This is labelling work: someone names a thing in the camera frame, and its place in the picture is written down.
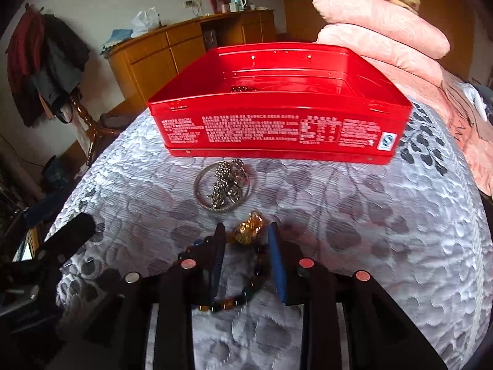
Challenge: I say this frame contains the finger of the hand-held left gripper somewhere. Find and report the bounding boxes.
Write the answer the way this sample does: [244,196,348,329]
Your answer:
[39,213,96,257]
[24,195,66,224]

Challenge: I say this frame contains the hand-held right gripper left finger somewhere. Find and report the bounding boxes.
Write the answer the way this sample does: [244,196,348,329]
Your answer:
[50,221,228,370]

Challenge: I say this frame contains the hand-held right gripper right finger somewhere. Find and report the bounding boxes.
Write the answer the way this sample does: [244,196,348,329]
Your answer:
[269,221,447,370]

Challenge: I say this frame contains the bead bracelet with golden charm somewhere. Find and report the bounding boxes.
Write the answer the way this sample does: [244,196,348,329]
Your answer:
[177,211,270,313]

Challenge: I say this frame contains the silver bangle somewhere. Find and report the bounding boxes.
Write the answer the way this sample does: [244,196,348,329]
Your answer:
[194,161,251,213]

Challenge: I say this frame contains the steel bead chain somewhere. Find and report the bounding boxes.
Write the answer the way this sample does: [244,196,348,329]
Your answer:
[210,158,251,206]

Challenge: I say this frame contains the red tin box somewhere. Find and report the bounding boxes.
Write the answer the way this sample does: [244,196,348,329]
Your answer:
[147,42,413,166]

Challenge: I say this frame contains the dark trash bin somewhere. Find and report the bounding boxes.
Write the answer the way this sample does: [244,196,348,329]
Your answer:
[44,155,78,193]

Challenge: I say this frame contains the white grey floral quilted cover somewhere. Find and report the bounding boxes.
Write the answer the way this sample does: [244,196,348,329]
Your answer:
[46,96,493,370]

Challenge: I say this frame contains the wooden coat rack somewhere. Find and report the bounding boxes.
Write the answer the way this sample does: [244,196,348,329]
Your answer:
[69,88,120,166]

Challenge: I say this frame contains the grey floor cushion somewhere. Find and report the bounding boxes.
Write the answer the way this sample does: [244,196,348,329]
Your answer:
[99,113,129,128]

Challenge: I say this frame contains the dark hanging jackets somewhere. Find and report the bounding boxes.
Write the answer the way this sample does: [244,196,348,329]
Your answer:
[17,13,91,128]

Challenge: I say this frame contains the dark red garment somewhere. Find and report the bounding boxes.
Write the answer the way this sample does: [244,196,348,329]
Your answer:
[6,8,45,97]

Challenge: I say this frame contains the blue cloth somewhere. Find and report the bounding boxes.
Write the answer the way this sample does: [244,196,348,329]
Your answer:
[101,29,133,55]

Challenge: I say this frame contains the wooden sideboard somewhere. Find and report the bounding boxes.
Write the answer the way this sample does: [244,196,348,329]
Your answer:
[102,9,276,106]

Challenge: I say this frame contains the white plastic bag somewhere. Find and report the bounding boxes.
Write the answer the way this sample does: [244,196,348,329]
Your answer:
[132,8,160,37]

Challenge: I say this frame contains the folded pink quilt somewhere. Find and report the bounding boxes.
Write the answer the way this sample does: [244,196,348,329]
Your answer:
[312,0,450,60]
[316,25,447,89]

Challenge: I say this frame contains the white cloth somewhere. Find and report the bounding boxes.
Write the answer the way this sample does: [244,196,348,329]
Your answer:
[460,83,488,120]

